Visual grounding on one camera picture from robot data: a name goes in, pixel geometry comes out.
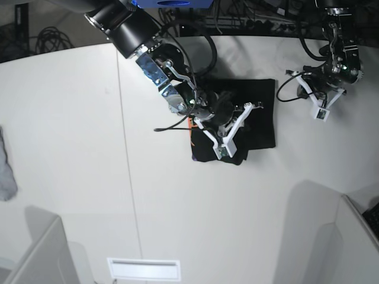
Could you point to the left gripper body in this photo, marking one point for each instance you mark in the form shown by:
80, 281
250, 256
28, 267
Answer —
341, 65

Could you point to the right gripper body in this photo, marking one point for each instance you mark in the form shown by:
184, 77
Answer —
213, 107

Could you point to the black T-shirt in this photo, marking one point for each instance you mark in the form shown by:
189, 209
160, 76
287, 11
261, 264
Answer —
259, 126

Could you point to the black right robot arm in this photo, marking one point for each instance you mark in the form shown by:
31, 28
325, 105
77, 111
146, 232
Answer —
137, 35

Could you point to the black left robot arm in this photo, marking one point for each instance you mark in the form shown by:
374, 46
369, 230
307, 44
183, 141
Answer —
338, 25

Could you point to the blue box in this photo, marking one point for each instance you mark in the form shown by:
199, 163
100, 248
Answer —
173, 3

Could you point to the black keyboard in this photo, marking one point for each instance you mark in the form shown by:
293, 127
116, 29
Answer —
371, 217

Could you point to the white partition panel right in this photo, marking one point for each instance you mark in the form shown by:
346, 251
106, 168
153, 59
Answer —
359, 257

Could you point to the white partition panel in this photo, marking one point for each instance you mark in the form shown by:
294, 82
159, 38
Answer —
359, 257
47, 260

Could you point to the grey cloth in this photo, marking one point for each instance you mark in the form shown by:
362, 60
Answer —
9, 188

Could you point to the white partition panel left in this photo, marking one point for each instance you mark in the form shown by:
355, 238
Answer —
47, 260

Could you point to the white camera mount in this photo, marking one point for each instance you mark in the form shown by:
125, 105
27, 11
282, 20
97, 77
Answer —
322, 94
221, 127

